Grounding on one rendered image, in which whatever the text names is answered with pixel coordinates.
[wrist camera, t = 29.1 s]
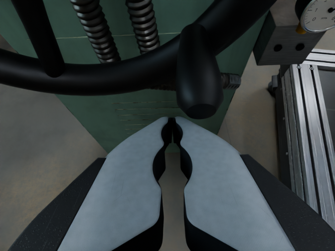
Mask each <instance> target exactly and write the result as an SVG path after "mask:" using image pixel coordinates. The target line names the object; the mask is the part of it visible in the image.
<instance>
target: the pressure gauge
mask: <svg viewBox="0 0 335 251"><path fill-rule="evenodd" d="M331 7H332V8H333V9H334V8H335V0H297V1H296V4H295V13H296V15H297V17H298V19H299V23H298V27H297V29H296V30H295V31H296V32H297V33H298V34H305V33H306V32H309V33H319V32H324V31H327V30H330V29H332V28H334V27H335V10H334V11H333V12H331V13H329V12H328V9H329V8H331Z"/></svg>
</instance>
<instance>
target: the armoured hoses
mask: <svg viewBox="0 0 335 251"><path fill-rule="evenodd" d="M69 1H70V2H71V3H72V4H73V9H74V10H75V11H76V15H77V16H78V18H79V19H80V23H81V24H82V25H83V29H84V31H86V35H87V37H89V38H88V39H89V41H90V43H91V45H92V47H93V48H94V51H95V53H96V56H97V57H98V60H99V61H100V63H110V62H116V61H121V57H120V56H119V55H120V54H119V52H118V49H117V47H116V43H115V42H114V38H113V37H112V33H111V31H110V30H109V29H110V27H109V26H108V24H107V22H108V21H107V20H106V19H105V14H104V13H103V12H102V9H103V8H102V7H101V6H100V5H99V3H100V0H69ZM125 5H126V6H127V7H128V11H127V12H128V13H129V14H130V18H129V19H130V20H131V21H132V24H131V26H132V27H133V28H134V29H133V32H134V33H135V38H136V39H137V44H138V48H139V50H140V54H141V55H142V54H145V53H147V52H149V51H152V50H154V49H156V48H158V47H160V41H159V35H158V30H157V24H156V18H155V17H154V16H155V11H154V10H153V7H154V5H153V3H152V0H126V3H125ZM221 79H222V86H223V89H227V90H236V89H237V88H239V86H240V85H241V78H240V76H239V75H238V74H232V73H222V72H221ZM148 89H151V90H153V89H155V90H163V91H165V90H167V91H169V90H170V91H176V89H175V79H174V80H171V81H169V82H166V83H163V84H161V85H158V86H154V87H151V88H148Z"/></svg>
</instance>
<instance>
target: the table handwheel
mask: <svg viewBox="0 0 335 251"><path fill-rule="evenodd" d="M276 1H277V0H214V2H213V3H212V4H211V5H210V6H209V7H208V8H207V10H206V11H205V12H204V13H203V14H202V15H201V16H200V17H199V18H198V19H197V20H196V21H195V22H193V23H197V24H201V25H202V26H203V27H204V28H205V29H206V32H207V36H208V39H209V41H210V43H211V46H212V48H213V51H214V54H215V56H216V55H218V54H219V53H220V52H222V51H223V50H224V49H226V48H227V47H228V46H230V45H231V44H232V43H233V42H235V41H236V40H237V39H238V38H239V37H241V36H242V35H243V34H244V33H245V32H246V31H247V30H248V29H249V28H250V27H252V26H253V25H254V24H255V23H256V22H257V21H258V20H259V19H260V18H261V17H262V16H263V15H264V14H265V13H266V12H267V11H268V10H269V9H270V7H271V6H272V5H273V4H274V3H275V2H276ZM11 2H12V4H13V6H14V8H15V10H16V12H17V14H18V16H19V18H20V20H21V22H22V24H23V26H24V28H25V30H26V32H27V34H28V37H29V39H30V41H31V43H32V45H33V48H34V50H35V52H36V54H37V56H38V58H33V57H29V56H25V55H21V54H18V53H14V52H11V51H8V50H4V49H1V48H0V84H4V85H8V86H12V87H17V88H21V89H26V90H32V91H37V92H44V93H51V94H59V95H71V96H106V95H116V94H124V93H130V92H135V91H140V90H144V89H148V88H151V87H154V86H158V85H161V84H163V83H166V82H169V81H171V80H174V79H175V76H176V65H177V54H178V48H179V43H180V34H179V35H177V36H176V37H174V38H173V39H171V40H170V41H168V42H167V43H165V44H163V45H162V46H160V47H158V48H156V49H154V50H152V51H149V52H147V53H145V54H142V55H139V56H137V57H133V58H130V59H126V60H122V61H116V62H110V63H101V64H72V63H64V60H63V57H62V54H61V52H60V49H59V46H58V43H57V41H56V38H55V35H54V33H53V30H52V27H51V24H50V22H49V19H48V15H47V12H46V9H45V6H44V2H43V0H11Z"/></svg>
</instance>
